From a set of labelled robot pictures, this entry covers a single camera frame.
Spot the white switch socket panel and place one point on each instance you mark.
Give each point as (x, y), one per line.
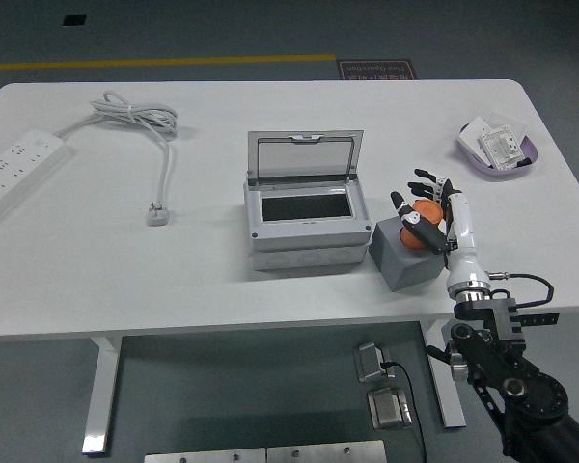
(499, 147)

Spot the clear plastic bag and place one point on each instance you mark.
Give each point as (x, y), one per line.
(511, 118)

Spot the grey block with round hole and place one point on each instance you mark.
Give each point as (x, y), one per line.
(400, 270)

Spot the white table leg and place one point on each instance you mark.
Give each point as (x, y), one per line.
(449, 400)
(101, 386)

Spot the small black part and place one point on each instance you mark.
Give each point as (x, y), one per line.
(525, 162)

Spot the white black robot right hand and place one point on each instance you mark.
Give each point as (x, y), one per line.
(460, 226)

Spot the transparent hinged box lid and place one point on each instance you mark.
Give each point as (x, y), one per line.
(301, 154)

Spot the orange cylindrical battery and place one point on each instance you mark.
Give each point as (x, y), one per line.
(427, 212)

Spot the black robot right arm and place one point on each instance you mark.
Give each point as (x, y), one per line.
(511, 381)

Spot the black table control panel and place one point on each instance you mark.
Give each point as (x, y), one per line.
(543, 319)

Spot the white power strip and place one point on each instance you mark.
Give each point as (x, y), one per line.
(14, 169)

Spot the silver foot pedal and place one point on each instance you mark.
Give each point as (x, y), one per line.
(388, 410)
(369, 362)

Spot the plain white cover plate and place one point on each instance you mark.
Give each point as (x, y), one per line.
(470, 135)

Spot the purple tray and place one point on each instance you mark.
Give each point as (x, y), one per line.
(487, 171)

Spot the grey white junction box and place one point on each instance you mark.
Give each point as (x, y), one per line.
(309, 236)

